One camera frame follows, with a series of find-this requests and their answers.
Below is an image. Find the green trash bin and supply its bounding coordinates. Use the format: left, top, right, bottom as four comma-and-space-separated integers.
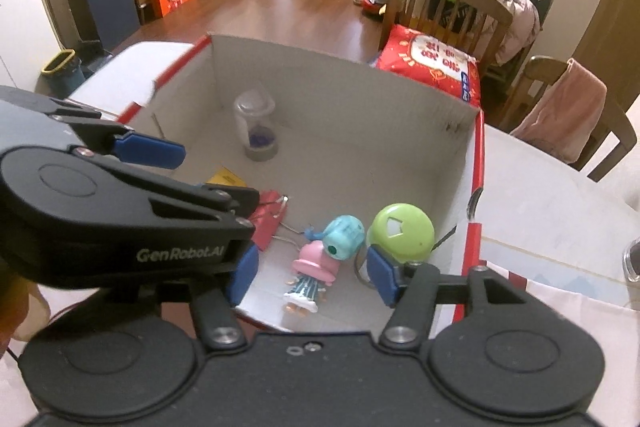
40, 49, 87, 96

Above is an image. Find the red cardboard box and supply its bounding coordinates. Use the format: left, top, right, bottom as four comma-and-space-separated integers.
117, 32, 487, 338

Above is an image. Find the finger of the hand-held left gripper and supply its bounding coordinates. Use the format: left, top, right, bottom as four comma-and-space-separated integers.
150, 179, 261, 228
50, 109, 186, 170

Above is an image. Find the pink pig figure toy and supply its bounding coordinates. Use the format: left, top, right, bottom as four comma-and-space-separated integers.
282, 215, 366, 315

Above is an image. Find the red packet keychain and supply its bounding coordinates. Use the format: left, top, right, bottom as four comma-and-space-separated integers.
246, 190, 290, 253

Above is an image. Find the clear bottle with purple beads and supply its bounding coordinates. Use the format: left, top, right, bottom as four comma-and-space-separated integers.
233, 89, 277, 163

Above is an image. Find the white cabinet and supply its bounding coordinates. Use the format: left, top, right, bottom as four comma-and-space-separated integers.
0, 0, 68, 92

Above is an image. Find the small yellow box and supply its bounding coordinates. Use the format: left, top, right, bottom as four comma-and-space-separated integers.
205, 165, 247, 192

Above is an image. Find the pink towel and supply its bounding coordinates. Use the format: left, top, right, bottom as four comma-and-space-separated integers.
511, 58, 608, 164

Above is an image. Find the person's left hand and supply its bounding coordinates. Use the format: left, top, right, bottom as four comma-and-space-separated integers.
0, 279, 51, 348

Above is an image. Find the green capped white bottle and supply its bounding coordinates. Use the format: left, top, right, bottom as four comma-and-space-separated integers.
365, 203, 436, 290

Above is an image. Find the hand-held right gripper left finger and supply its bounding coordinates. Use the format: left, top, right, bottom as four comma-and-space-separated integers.
107, 246, 260, 350

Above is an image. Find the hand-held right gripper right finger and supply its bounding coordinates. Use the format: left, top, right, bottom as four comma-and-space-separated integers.
367, 246, 526, 350

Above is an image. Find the red printed cushion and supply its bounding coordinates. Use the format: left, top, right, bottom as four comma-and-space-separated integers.
374, 24, 485, 108

